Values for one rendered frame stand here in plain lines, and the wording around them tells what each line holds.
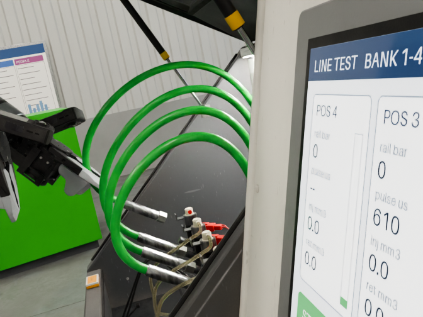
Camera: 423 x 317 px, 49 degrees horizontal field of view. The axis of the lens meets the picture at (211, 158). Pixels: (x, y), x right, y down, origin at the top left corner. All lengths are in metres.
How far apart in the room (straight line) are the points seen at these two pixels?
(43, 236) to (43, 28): 3.95
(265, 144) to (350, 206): 0.19
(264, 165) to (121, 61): 6.98
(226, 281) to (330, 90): 0.33
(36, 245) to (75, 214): 0.42
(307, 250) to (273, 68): 0.20
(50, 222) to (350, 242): 4.01
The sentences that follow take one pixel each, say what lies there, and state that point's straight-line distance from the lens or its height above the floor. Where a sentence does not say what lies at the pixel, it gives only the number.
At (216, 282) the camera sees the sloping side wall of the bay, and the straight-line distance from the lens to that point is 0.61.
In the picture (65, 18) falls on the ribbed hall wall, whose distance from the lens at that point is 7.45.
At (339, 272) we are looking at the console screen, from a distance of 0.36.
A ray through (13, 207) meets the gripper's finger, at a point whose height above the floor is 1.26.
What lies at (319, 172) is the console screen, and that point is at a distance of 0.38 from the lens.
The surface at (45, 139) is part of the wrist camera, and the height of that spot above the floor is 1.35.
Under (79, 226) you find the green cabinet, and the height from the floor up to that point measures 0.26.
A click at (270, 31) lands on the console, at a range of 0.52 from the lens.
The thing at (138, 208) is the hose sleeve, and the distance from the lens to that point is 0.92.
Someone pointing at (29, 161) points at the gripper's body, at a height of 1.30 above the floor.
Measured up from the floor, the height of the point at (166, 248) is 1.11.
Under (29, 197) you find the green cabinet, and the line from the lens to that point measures 4.22.
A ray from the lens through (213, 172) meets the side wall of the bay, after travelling 1.26.
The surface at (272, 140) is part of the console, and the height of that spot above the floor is 1.32.
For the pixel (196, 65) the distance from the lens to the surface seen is 0.91.
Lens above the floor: 1.41
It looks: 11 degrees down
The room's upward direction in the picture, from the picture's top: 11 degrees counter-clockwise
